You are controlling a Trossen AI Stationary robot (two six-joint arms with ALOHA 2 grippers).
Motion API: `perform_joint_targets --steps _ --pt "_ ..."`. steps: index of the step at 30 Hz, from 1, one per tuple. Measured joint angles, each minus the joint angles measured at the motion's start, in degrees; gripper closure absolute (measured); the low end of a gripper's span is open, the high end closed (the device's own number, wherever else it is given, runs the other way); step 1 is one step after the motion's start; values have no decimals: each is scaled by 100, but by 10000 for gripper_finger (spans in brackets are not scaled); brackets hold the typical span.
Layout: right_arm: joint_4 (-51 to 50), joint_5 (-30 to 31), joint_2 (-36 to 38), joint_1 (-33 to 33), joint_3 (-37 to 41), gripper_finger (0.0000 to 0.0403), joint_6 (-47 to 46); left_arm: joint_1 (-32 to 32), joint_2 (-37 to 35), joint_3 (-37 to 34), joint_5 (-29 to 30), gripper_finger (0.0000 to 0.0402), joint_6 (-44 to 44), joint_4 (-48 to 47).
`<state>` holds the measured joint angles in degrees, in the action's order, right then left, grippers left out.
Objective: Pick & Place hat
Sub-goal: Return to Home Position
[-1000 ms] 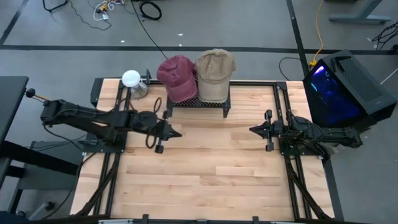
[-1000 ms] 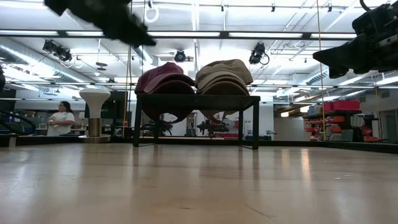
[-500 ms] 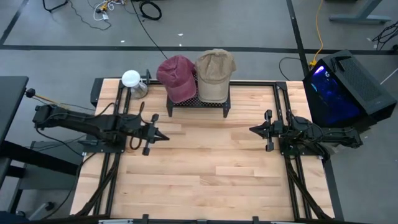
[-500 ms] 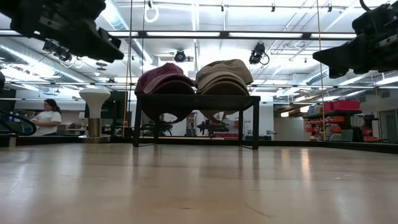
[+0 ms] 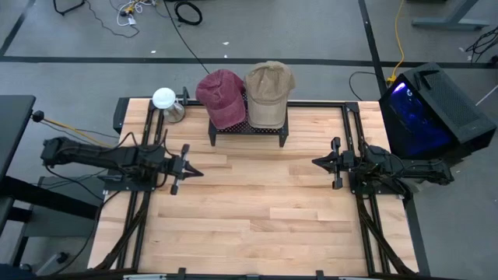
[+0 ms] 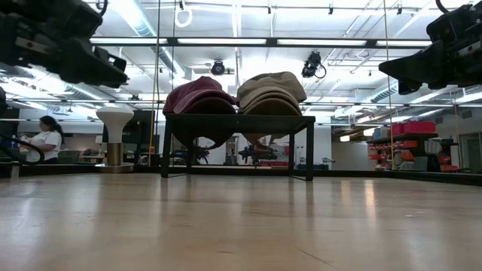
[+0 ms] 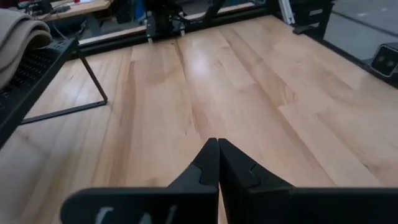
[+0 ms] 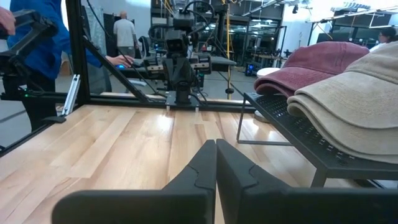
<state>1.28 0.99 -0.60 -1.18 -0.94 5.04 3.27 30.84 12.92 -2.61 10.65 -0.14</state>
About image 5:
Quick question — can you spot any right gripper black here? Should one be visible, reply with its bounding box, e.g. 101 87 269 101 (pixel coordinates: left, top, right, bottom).
311 136 357 191

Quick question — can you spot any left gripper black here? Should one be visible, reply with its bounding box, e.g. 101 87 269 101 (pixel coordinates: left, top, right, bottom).
161 142 205 196

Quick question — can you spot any maroon baseball cap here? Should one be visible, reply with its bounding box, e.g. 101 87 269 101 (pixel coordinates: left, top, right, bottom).
195 68 247 131

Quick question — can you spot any tan baseball cap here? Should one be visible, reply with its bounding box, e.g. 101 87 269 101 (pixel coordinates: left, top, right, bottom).
244 60 296 130

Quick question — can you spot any black perforated metal shelf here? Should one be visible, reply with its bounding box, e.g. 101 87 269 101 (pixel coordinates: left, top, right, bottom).
208 88 289 148

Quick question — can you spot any white mushroom lamp metal base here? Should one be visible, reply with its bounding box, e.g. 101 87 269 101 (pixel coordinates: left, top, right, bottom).
151 86 186 124

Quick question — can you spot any black computer case blue light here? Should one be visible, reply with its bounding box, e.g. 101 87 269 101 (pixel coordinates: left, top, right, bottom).
378 61 498 163

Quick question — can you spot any grey desk base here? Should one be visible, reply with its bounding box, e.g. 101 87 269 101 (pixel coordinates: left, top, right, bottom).
23 177 106 239

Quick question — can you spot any grey desk leg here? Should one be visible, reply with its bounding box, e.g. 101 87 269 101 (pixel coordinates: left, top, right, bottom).
411 0 491 31

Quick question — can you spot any black aluminium table frame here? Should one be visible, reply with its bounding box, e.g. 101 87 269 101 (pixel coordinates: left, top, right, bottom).
87 96 432 280

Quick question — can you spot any thin yellow cable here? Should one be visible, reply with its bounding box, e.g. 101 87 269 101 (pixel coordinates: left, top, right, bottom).
41 117 116 149

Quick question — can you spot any long black floor cable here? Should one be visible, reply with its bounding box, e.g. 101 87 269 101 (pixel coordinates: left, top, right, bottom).
162 0 213 75

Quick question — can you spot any yellow extension cord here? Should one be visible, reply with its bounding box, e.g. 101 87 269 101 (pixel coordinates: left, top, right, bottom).
387 0 406 86

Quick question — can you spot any coiled black cable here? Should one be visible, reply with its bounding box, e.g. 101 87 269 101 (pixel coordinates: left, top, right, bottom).
173 0 204 26

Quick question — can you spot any white cable bundle with adapters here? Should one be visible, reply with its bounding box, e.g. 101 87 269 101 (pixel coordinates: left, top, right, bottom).
115 0 156 27

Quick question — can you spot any black cable bundle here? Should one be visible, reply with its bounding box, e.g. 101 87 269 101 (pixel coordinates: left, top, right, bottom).
465 26 498 64

